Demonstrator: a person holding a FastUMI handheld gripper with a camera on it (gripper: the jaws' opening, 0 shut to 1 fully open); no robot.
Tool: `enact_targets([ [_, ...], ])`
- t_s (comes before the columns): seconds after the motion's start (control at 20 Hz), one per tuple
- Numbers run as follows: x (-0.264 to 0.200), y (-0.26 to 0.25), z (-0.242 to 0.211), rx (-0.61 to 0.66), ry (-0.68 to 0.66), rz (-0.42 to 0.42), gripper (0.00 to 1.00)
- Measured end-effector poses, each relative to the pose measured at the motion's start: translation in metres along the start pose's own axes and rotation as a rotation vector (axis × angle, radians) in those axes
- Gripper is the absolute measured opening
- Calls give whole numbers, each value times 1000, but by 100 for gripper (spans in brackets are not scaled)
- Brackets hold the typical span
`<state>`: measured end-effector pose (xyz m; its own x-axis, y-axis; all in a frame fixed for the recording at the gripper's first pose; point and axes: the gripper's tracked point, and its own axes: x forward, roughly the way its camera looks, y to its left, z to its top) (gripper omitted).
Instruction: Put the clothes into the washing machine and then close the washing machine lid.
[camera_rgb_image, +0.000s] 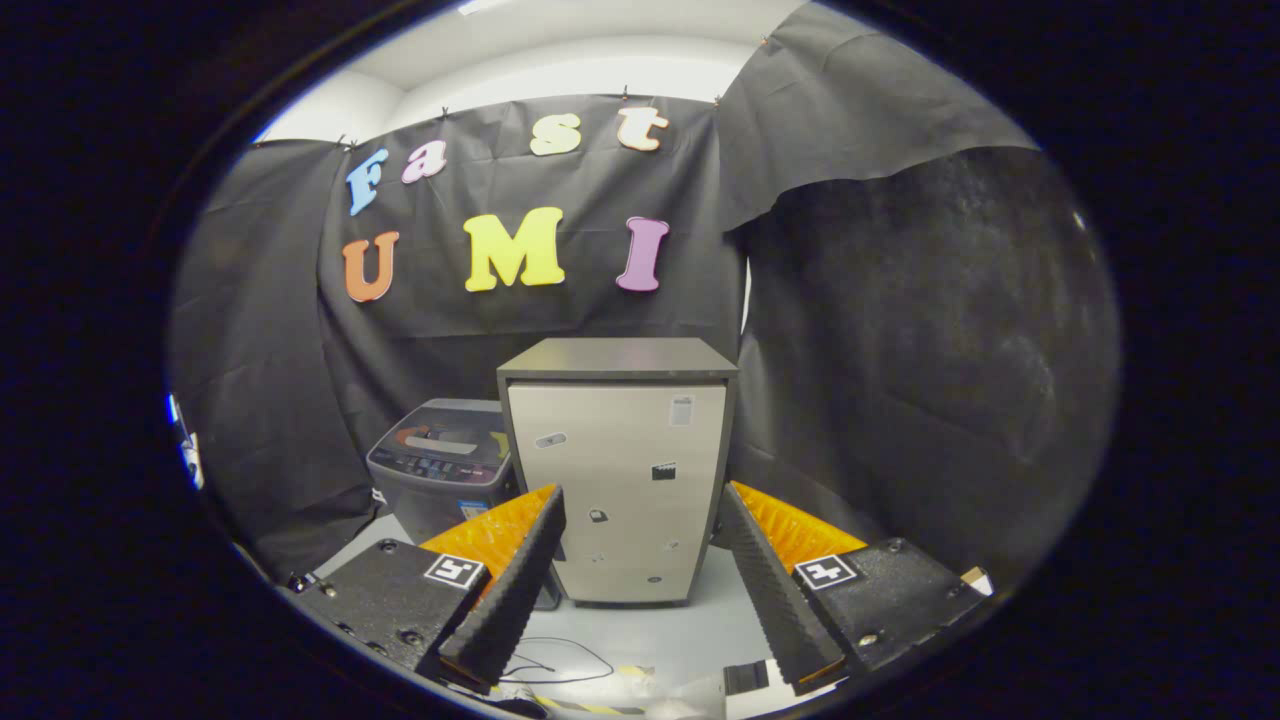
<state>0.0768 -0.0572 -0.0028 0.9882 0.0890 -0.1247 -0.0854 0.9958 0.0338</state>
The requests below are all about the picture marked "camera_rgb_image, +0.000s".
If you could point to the small black box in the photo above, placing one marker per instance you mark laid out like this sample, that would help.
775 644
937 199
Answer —
745 677

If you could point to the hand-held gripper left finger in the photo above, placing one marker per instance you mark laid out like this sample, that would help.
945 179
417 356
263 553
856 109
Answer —
515 590

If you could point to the beige cabinet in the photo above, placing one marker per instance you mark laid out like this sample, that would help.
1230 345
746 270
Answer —
620 480

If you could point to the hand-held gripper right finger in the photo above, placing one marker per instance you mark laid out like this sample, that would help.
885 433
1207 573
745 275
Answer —
770 590

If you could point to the small cardboard box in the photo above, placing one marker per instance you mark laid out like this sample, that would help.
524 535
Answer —
977 580

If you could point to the grey washing machine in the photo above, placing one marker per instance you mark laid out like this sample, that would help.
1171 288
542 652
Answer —
430 505

